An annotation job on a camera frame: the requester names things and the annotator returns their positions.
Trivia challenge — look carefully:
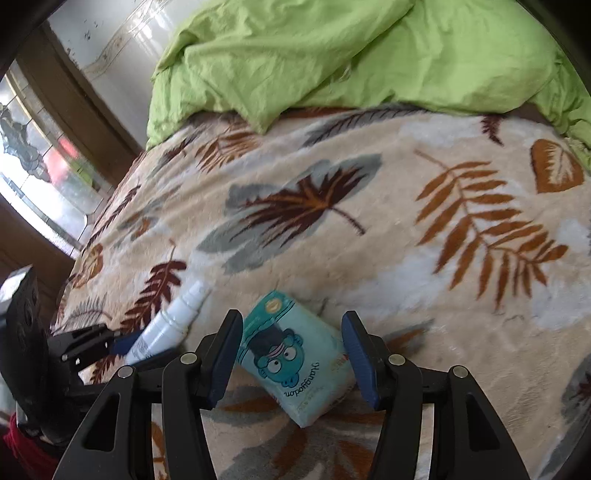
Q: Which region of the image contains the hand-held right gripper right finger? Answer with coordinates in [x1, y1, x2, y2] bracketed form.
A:
[341, 311, 532, 480]

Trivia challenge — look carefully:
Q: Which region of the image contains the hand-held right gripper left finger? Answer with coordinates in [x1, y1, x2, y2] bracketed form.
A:
[51, 310, 245, 480]

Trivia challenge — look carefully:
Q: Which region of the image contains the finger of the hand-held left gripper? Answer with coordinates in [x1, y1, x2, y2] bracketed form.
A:
[48, 323, 139, 370]
[134, 346, 183, 374]

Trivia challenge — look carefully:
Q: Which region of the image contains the teal tissue pack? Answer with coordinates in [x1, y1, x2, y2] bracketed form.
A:
[233, 290, 358, 429]

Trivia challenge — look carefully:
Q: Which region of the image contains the person's left forearm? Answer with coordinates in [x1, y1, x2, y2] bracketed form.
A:
[2, 413, 61, 480]

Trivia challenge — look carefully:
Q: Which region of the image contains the leaf print blanket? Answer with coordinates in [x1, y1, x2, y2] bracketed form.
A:
[48, 106, 591, 480]

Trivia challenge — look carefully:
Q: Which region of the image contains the stained glass window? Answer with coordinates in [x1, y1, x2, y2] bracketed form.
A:
[0, 60, 116, 259]

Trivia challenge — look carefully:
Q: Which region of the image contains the green quilt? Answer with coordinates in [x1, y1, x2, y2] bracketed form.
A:
[145, 0, 591, 158]

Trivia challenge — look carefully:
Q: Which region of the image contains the wooden window frame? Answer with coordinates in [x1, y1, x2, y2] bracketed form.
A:
[18, 23, 144, 185]

